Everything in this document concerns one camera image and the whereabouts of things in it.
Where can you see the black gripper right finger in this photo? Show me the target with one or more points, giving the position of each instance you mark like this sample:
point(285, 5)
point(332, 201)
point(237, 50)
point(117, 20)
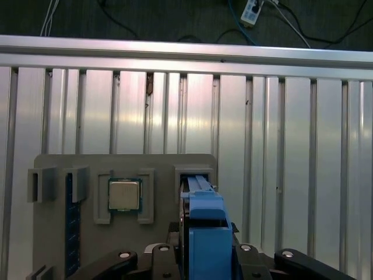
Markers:
point(253, 262)

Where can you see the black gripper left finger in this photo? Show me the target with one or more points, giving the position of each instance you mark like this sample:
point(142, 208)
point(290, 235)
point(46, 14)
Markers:
point(160, 262)

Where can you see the hard disk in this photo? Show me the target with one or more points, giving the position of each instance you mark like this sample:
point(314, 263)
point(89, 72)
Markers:
point(207, 248)

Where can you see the grey parts rack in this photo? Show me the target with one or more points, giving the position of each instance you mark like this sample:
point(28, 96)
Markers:
point(163, 204)

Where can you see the silver CPU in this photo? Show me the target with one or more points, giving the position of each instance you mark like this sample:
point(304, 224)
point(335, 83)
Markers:
point(125, 195)

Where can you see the blue RAM stick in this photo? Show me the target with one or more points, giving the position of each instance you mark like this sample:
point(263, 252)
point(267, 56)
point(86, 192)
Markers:
point(73, 221)

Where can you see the white power strip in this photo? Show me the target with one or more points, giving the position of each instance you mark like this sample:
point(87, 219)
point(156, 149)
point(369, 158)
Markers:
point(252, 13)

